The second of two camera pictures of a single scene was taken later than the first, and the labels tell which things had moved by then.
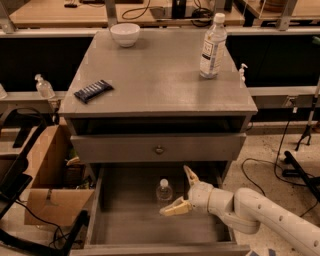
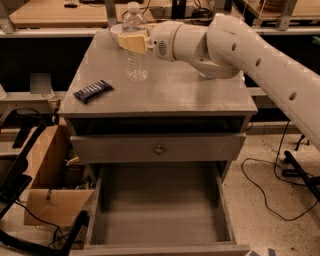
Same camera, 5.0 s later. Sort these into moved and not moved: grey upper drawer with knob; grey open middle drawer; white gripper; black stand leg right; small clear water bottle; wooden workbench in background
Moved: small clear water bottle; white gripper
Not moved: black stand leg right; grey upper drawer with knob; grey open middle drawer; wooden workbench in background
